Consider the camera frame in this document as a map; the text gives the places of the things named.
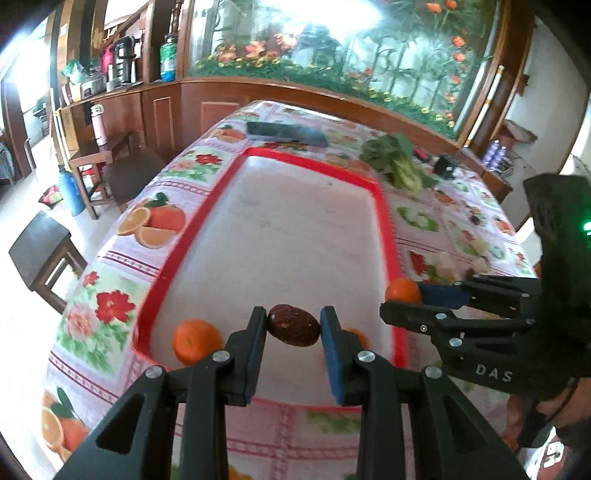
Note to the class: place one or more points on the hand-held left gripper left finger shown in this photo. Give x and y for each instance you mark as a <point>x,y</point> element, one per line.
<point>251,360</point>

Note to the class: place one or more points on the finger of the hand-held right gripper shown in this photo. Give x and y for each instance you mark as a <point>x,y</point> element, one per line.
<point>415,316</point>
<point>443,295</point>

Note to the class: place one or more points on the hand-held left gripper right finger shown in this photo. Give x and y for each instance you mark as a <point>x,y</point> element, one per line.
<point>332,355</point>

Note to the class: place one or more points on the dark red date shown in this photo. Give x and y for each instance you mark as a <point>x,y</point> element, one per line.
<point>293,325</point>

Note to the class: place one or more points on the red-rimmed white tray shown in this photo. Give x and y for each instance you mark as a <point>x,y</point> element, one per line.
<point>286,230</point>

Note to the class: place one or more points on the person's right hand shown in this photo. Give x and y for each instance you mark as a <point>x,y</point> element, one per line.
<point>514,417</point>

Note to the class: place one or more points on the small black box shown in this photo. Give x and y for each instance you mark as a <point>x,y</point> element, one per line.
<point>447,166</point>

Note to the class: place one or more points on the purple bottles pack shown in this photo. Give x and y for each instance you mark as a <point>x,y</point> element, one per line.
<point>495,154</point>

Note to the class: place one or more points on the small red object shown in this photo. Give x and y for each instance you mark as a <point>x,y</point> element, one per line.
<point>422,154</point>

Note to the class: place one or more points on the leafy green vegetable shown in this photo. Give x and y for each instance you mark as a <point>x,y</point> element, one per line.
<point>392,157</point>

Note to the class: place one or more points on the cardboard box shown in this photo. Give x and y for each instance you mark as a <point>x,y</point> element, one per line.
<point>519,131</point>

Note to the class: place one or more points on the white and gold rod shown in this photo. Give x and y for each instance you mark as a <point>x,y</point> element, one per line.
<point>487,99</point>

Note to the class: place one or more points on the brown cushioned wooden chair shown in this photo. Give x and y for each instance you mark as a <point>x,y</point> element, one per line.
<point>129,177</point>

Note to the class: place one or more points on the dark rectangular remote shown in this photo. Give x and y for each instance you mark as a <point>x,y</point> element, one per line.
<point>286,131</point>

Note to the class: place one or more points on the dark wooden stool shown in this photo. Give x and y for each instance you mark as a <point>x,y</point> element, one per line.
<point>41,244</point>

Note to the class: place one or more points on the blue water bottle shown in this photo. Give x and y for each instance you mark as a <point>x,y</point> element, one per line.
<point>71,191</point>

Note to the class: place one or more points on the light wooden stool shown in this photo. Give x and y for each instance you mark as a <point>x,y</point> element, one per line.
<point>90,159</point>

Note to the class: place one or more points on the colourful floor cloth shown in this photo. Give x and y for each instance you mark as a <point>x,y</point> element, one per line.
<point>51,196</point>

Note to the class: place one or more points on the pink thermos bottle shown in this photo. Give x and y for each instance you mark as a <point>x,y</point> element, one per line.
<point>99,124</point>

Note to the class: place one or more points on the large green-blue bottle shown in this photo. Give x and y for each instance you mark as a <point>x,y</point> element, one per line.
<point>168,60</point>

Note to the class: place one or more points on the green bag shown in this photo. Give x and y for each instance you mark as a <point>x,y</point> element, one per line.
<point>73,71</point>

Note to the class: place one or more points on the flower garden wall mural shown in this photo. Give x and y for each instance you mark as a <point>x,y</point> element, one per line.
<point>346,41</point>

